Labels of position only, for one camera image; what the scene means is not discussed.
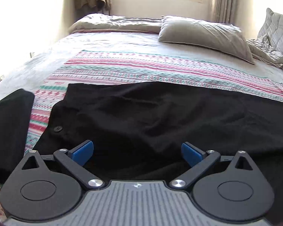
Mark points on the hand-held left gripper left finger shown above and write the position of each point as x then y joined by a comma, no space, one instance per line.
83,151

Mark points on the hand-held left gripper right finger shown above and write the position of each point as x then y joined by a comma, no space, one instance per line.
190,155

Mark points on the black pants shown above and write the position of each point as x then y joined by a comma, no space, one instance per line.
141,113

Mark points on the folded black garment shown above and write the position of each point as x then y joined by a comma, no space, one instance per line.
9,127

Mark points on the striped patterned blanket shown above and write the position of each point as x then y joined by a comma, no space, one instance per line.
141,68

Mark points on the beige pillow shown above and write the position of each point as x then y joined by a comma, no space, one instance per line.
202,34

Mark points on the beige duvet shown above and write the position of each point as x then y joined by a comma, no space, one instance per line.
113,23

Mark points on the quilted grey pillow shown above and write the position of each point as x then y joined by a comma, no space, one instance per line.
277,30

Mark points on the grey curtain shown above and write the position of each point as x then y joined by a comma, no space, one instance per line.
225,0

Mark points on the wall outlet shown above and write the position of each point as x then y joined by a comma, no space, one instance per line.
32,54
0,78

